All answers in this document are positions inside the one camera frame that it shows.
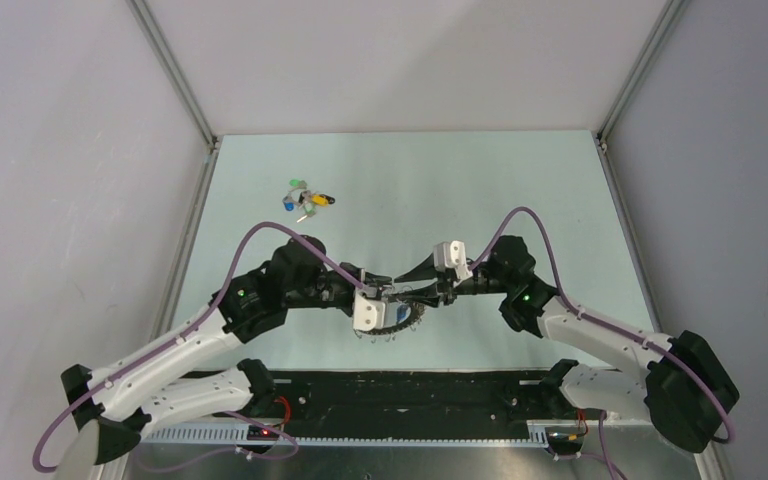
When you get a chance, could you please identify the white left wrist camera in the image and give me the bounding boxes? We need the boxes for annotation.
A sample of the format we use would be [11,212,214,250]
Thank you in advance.
[352,290,387,333]

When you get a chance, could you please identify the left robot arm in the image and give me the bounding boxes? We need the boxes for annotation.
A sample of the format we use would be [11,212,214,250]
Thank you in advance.
[61,235,393,465]

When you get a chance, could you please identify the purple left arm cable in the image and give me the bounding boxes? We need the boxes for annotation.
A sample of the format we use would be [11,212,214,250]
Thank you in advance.
[31,221,375,475]

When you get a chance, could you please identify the pile of removed keys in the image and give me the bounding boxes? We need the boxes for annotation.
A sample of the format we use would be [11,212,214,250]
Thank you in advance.
[281,179,336,223]

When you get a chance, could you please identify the aluminium corner frame post right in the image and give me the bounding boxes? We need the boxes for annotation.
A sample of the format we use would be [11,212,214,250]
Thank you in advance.
[595,0,689,153]

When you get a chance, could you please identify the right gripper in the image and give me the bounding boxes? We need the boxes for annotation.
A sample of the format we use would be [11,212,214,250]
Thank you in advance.
[394,251,511,309]

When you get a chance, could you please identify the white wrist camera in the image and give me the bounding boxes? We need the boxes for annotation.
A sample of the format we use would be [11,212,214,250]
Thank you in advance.
[352,290,387,333]
[432,240,473,285]

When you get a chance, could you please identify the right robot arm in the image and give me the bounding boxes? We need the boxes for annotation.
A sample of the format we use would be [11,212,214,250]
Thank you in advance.
[396,235,740,453]

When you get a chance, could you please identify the slotted cable duct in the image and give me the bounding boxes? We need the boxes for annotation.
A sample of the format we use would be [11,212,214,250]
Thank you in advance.
[146,422,548,448]

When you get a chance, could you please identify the aluminium corner frame post left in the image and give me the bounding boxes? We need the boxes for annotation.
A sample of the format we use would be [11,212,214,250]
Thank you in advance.
[126,0,219,153]

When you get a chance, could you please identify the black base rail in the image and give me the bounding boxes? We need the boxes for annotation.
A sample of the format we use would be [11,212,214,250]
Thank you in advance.
[178,369,607,444]

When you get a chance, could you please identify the aluminium corner frame post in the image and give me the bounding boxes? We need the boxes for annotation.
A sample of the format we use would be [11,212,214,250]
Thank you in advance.
[126,0,219,153]
[595,0,689,153]

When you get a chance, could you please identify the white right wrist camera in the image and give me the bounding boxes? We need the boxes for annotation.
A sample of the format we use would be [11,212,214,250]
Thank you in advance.
[432,240,473,285]

